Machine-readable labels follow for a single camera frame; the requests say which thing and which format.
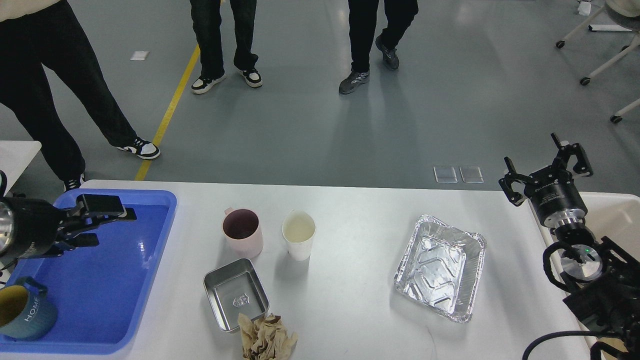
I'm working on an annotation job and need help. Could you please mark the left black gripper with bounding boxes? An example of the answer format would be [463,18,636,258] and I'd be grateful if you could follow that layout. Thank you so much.
[0,194,137,260]

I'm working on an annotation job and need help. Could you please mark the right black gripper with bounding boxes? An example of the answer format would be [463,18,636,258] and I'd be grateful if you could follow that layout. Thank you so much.
[498,132,595,227]

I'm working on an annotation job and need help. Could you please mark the aluminium foil tray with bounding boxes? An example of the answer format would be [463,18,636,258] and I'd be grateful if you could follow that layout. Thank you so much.
[393,214,487,323]

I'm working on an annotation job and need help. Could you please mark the pink ribbed mug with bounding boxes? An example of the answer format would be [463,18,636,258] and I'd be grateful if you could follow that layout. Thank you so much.
[222,207,264,259]

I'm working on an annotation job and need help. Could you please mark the stainless steel square tray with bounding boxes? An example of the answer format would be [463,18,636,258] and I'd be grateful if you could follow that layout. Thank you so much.
[203,258,270,333]

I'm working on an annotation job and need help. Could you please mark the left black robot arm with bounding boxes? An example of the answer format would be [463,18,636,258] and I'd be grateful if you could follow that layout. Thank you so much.
[0,193,137,268]

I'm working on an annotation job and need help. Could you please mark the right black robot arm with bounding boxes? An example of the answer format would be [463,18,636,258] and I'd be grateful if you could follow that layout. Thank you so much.
[498,133,640,360]

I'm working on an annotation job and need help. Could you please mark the blue plastic tray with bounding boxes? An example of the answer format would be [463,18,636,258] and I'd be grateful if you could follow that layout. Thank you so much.
[0,188,178,356]

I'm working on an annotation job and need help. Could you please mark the white bin right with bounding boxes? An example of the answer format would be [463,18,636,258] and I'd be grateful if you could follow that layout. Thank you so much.
[522,193,639,360]

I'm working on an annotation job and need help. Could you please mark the clear floor plate right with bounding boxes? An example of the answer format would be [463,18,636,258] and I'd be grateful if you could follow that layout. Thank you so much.
[458,165,484,183]

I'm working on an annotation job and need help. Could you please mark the clear floor plate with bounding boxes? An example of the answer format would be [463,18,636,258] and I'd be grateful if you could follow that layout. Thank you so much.
[433,165,458,183]
[458,165,484,183]

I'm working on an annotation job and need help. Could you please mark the white side table left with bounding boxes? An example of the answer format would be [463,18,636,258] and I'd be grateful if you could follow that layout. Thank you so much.
[0,140,42,195]

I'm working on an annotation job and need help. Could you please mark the teal yellow HOME mug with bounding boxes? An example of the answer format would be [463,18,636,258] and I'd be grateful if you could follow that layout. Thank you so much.
[0,276,58,340]

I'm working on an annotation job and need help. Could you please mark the clear floor plate left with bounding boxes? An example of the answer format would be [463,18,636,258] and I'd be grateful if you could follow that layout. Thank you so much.
[433,165,458,183]

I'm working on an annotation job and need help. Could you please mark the white paper on floor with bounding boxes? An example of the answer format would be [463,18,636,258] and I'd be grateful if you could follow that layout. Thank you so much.
[130,50,150,61]

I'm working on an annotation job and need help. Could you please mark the white rolling chair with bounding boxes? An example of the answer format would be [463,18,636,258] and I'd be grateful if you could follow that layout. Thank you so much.
[555,0,640,124]

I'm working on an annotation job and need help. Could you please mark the person in cream top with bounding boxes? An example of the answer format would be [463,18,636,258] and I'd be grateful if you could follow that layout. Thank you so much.
[0,0,161,193]

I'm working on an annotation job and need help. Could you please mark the white paper cup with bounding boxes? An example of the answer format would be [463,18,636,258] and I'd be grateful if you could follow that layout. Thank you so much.
[281,210,316,261]

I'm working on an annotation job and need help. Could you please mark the crumpled brown paper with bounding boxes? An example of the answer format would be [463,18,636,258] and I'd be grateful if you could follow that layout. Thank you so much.
[237,313,298,360]

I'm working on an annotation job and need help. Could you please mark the person in dark jeans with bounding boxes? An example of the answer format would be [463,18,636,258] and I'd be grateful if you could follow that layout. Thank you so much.
[189,0,264,95]

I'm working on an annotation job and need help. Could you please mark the person in grey hoodie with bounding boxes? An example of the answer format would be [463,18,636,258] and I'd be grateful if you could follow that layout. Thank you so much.
[338,0,419,95]

